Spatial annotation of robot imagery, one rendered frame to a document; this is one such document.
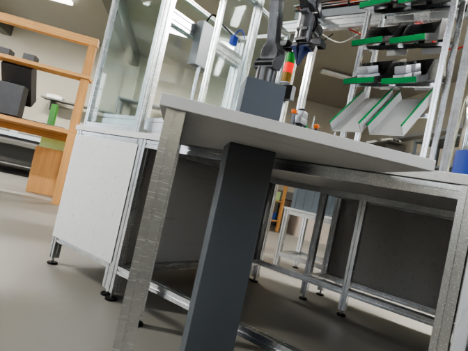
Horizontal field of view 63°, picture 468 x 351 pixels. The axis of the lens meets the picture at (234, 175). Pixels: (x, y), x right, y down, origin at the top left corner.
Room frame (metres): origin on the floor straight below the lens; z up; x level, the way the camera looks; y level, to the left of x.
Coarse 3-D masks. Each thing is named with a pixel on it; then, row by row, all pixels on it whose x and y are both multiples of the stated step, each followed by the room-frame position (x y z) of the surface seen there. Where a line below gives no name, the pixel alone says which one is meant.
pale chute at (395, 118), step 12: (396, 96) 1.52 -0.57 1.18; (384, 108) 1.47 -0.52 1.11; (396, 108) 1.51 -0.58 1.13; (408, 108) 1.48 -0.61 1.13; (420, 108) 1.39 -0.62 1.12; (372, 120) 1.42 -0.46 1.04; (384, 120) 1.46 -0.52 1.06; (396, 120) 1.43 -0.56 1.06; (408, 120) 1.34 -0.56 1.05; (372, 132) 1.42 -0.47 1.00; (384, 132) 1.39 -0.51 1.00; (396, 132) 1.36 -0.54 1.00
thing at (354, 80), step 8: (376, 64) 1.68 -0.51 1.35; (384, 64) 1.66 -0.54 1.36; (392, 64) 1.52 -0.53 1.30; (384, 72) 1.67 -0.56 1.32; (392, 72) 1.53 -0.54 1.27; (344, 80) 1.52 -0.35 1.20; (352, 80) 1.50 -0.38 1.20; (360, 80) 1.47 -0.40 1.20; (368, 80) 1.45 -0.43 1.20; (376, 80) 1.45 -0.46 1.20
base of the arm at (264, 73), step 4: (260, 68) 1.33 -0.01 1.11; (264, 68) 1.32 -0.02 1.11; (268, 68) 1.32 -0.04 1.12; (256, 72) 1.35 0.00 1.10; (260, 72) 1.33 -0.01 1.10; (264, 72) 1.32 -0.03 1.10; (268, 72) 1.32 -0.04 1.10; (272, 72) 1.33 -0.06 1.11; (256, 76) 1.33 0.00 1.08; (260, 76) 1.32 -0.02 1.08; (264, 76) 1.32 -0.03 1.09; (268, 76) 1.32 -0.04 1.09; (272, 76) 1.33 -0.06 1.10; (268, 80) 1.32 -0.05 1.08; (272, 80) 1.34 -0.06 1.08
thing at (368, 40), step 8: (400, 24) 1.52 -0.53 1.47; (368, 32) 1.60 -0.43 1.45; (376, 32) 1.64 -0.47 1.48; (384, 32) 1.69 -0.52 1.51; (392, 32) 1.66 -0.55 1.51; (400, 32) 1.53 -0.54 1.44; (352, 40) 1.52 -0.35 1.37; (360, 40) 1.50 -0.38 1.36; (368, 40) 1.47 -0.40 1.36; (376, 40) 1.45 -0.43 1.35; (384, 40) 1.45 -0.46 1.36
